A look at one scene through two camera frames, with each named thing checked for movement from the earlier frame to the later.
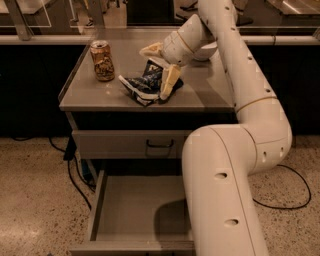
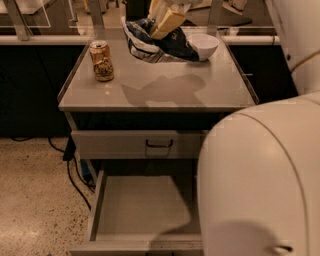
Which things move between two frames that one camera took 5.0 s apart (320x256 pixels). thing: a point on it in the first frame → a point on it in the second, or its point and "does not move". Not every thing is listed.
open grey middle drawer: x=139 y=213 does not move
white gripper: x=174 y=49 → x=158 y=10
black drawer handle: x=160 y=145 does not move
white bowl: x=207 y=51 does not move
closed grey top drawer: x=131 y=144 does not move
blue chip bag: x=147 y=87 → x=177 y=47
